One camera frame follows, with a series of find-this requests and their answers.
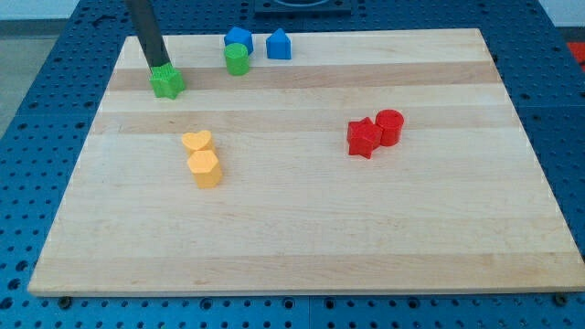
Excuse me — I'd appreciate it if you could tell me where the red cylinder block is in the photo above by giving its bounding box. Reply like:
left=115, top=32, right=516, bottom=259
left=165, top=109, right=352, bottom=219
left=376, top=109, right=405, bottom=146

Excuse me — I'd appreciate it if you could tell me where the yellow hexagon block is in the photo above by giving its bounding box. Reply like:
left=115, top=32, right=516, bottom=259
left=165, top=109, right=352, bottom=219
left=187, top=150, right=223, bottom=188

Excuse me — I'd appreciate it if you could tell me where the blue triangular prism block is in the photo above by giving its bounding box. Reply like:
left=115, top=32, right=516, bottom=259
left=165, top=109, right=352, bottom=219
left=266, top=28, right=292, bottom=60

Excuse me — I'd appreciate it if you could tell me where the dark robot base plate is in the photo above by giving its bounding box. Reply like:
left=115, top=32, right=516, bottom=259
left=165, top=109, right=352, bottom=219
left=252, top=0, right=353, bottom=16

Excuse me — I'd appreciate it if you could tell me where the light wooden board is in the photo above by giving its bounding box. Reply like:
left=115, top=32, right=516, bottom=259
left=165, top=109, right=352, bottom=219
left=28, top=28, right=584, bottom=297

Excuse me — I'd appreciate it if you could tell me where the red star block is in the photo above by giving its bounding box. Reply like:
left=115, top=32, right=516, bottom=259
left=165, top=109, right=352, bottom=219
left=346, top=117, right=382, bottom=159

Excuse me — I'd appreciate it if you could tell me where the green star block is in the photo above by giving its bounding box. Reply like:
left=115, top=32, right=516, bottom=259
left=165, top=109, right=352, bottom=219
left=150, top=63, right=186, bottom=100

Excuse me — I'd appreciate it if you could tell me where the blue cube block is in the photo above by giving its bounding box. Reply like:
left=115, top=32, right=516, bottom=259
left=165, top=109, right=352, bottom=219
left=224, top=27, right=254, bottom=55

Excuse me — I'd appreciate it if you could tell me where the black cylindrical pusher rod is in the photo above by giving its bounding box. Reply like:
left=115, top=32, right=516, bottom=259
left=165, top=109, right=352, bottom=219
left=124, top=0, right=171, bottom=68

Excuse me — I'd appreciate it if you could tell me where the green cylinder block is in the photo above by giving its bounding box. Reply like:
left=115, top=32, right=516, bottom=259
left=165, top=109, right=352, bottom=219
left=224, top=43, right=250, bottom=76

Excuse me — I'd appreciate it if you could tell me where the yellow heart block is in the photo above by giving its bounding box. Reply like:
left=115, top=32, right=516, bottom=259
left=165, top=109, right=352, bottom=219
left=181, top=130, right=216, bottom=156

